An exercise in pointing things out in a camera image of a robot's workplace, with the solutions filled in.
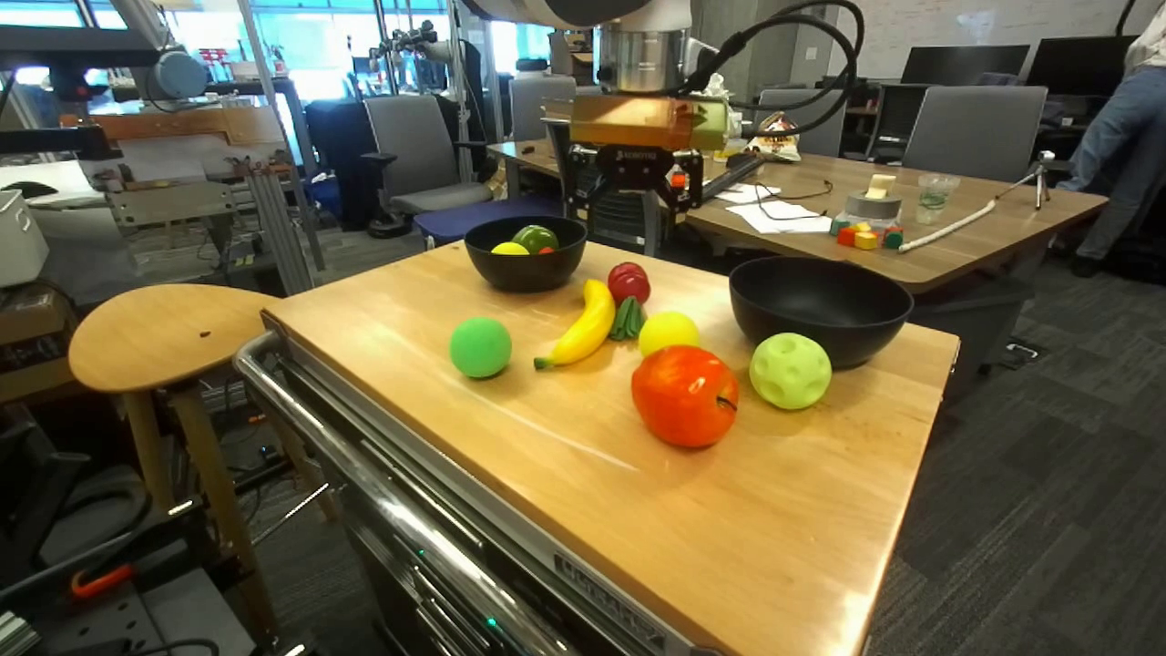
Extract large wooden office table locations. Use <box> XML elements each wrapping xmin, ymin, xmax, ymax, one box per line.
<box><xmin>489</xmin><ymin>136</ymin><xmax>1115</xmax><ymax>295</ymax></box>

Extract small yellow round plush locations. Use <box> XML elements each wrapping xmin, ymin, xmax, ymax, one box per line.
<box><xmin>636</xmin><ymin>314</ymin><xmax>699</xmax><ymax>352</ymax></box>

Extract round wooden stool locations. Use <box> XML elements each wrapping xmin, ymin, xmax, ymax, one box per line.
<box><xmin>70</xmin><ymin>284</ymin><xmax>278</xmax><ymax>643</ymax></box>

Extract white papers on table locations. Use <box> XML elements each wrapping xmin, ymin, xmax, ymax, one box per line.
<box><xmin>731</xmin><ymin>199</ymin><xmax>832</xmax><ymax>238</ymax></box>

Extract dark green pear plush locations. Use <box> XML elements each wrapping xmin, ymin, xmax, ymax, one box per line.
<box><xmin>514</xmin><ymin>221</ymin><xmax>556</xmax><ymax>255</ymax></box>

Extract yellow lemon plush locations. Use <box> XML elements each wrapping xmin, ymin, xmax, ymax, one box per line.
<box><xmin>492</xmin><ymin>239</ymin><xmax>529</xmax><ymax>255</ymax></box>

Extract far black bowl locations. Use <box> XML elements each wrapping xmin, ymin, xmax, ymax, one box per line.
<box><xmin>730</xmin><ymin>255</ymin><xmax>913</xmax><ymax>369</ymax></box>

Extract bright green ball plush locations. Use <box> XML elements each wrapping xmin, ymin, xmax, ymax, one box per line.
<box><xmin>449</xmin><ymin>317</ymin><xmax>511</xmax><ymax>379</ymax></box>

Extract clear plastic cup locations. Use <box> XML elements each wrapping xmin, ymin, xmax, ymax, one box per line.
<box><xmin>919</xmin><ymin>175</ymin><xmax>959</xmax><ymax>213</ymax></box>

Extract grey office chair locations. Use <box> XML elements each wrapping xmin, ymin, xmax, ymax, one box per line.
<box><xmin>364</xmin><ymin>96</ymin><xmax>489</xmax><ymax>219</ymax></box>

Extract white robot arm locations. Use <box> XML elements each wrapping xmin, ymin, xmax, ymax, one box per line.
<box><xmin>466</xmin><ymin>0</ymin><xmax>716</xmax><ymax>253</ymax></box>

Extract black bowl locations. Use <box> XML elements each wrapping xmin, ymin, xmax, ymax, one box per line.
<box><xmin>730</xmin><ymin>255</ymin><xmax>913</xmax><ymax>369</ymax></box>
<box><xmin>464</xmin><ymin>219</ymin><xmax>588</xmax><ymax>291</ymax></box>

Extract metal tool cart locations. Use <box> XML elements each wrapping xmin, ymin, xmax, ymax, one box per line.
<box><xmin>233</xmin><ymin>327</ymin><xmax>731</xmax><ymax>656</ymax></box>

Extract near black bowl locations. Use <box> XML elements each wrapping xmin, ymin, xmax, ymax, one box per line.
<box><xmin>464</xmin><ymin>219</ymin><xmax>588</xmax><ymax>291</ymax></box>

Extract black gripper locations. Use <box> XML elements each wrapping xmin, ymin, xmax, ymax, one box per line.
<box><xmin>588</xmin><ymin>145</ymin><xmax>704</xmax><ymax>239</ymax></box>

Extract yellow banana plush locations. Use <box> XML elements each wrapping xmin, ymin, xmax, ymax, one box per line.
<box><xmin>535</xmin><ymin>278</ymin><xmax>616</xmax><ymax>372</ymax></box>

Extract pale green round plush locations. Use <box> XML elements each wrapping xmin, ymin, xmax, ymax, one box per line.
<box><xmin>752</xmin><ymin>331</ymin><xmax>834</xmax><ymax>412</ymax></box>

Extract red strawberry with green leaves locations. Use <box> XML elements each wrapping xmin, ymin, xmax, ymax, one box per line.
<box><xmin>607</xmin><ymin>261</ymin><xmax>652</xmax><ymax>343</ymax></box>

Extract large red orange apple plush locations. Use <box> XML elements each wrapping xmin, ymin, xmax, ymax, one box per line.
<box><xmin>631</xmin><ymin>345</ymin><xmax>741</xmax><ymax>448</ymax></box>

